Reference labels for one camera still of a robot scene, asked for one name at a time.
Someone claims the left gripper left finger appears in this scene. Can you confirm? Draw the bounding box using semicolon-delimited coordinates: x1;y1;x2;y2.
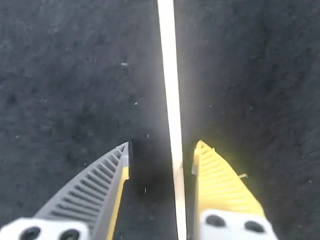
0;140;133;240

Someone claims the wooden chopstick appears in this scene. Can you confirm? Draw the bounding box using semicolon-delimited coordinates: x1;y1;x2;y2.
157;0;188;240

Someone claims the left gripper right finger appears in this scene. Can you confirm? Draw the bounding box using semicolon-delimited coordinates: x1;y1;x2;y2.
191;139;279;240

